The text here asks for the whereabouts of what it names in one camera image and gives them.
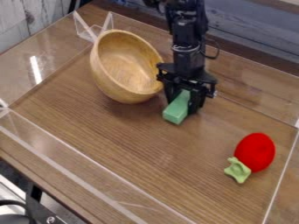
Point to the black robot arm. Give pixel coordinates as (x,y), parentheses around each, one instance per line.
(186,74)

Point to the green rectangular block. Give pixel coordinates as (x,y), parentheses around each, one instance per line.
(177,110)

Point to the red plush ball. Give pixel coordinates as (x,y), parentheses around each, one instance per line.
(255,151)

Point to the brown wooden bowl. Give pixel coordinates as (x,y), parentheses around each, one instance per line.
(123,66)

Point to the clear acrylic corner bracket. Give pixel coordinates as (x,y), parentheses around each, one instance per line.
(91,32)

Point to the light green plastic toy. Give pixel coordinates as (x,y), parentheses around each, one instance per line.
(238,170)

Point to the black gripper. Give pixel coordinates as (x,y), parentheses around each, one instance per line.
(201,83)

